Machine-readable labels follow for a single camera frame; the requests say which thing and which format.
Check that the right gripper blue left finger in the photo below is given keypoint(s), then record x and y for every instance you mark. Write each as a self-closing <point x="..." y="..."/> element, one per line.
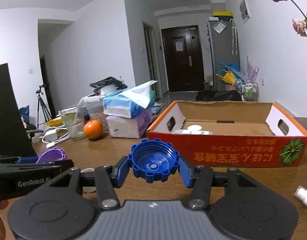
<point x="120" y="172"/>

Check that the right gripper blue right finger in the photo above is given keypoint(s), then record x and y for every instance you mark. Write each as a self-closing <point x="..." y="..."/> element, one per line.
<point x="187" y="173"/>

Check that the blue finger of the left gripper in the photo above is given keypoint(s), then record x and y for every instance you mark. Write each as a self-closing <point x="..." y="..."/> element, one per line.
<point x="18" y="160"/>
<point x="60" y="166"/>

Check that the purple screw cap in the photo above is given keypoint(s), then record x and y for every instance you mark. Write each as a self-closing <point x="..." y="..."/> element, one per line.
<point x="52" y="155"/>

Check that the blue screw cap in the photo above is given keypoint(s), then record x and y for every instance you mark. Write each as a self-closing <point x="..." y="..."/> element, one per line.
<point x="153" y="160"/>

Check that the white screw cap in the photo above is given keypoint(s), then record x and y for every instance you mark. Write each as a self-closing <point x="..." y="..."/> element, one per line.
<point x="194" y="128"/>

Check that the green spray bottle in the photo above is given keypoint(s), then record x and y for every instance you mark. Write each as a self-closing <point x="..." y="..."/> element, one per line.
<point x="301" y="194"/>

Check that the cotton swab plastic box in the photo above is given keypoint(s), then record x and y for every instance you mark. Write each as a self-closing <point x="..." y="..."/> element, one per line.
<point x="186" y="131"/>

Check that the person's left hand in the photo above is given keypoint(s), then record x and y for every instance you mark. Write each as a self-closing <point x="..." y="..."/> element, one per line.
<point x="3" y="205"/>

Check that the black paper bag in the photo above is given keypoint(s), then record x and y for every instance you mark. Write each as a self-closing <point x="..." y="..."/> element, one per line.
<point x="14" y="141"/>

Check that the purple tissue pack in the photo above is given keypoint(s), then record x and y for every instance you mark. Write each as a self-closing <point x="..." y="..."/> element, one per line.
<point x="133" y="128"/>

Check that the red cardboard box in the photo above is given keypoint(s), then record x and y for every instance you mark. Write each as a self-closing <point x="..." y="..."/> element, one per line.
<point x="250" y="134"/>

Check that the yellow packet on table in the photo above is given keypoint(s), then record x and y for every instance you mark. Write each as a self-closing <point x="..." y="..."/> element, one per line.
<point x="54" y="122"/>

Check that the orange fruit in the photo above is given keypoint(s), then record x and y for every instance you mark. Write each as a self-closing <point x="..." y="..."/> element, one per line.
<point x="93" y="129"/>

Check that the clear glass with straw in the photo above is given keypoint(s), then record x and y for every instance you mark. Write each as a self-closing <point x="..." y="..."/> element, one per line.
<point x="74" y="121"/>

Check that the blue tissue pack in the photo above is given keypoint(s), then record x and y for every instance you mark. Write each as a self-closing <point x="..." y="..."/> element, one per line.
<point x="130" y="102"/>

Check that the clear food storage container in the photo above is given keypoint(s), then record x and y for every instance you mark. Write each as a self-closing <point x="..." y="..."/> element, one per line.
<point x="95" y="109"/>

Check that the black bag on chair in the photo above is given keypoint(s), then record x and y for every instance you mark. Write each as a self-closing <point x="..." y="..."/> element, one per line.
<point x="210" y="95"/>

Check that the black gripper on container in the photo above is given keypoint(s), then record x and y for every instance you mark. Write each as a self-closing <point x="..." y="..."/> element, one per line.
<point x="107" y="85"/>

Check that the yellow bag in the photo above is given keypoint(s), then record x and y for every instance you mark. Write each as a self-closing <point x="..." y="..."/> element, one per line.
<point x="227" y="77"/>

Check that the purple feather decoration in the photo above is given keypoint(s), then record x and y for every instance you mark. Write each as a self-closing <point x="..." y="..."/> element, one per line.
<point x="251" y="72"/>

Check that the dark entrance door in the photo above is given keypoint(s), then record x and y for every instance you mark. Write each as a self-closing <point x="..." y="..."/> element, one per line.
<point x="183" y="58"/>

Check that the grey refrigerator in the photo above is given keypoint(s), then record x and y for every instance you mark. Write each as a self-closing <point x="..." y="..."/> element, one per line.
<point x="224" y="48"/>

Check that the yellow black box on fridge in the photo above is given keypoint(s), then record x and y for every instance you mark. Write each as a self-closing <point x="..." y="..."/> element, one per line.
<point x="222" y="14"/>

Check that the white charger with cable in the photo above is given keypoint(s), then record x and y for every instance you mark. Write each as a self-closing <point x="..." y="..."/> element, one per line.
<point x="53" y="136"/>

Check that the camera tripod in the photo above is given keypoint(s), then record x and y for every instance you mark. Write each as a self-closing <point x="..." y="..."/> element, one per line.
<point x="42" y="107"/>

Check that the wire rack with bottles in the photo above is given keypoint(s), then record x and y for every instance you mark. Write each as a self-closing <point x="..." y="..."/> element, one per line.
<point x="248" y="91"/>

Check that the wall electrical panel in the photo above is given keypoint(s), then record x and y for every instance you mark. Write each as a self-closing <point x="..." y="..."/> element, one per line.
<point x="244" y="10"/>

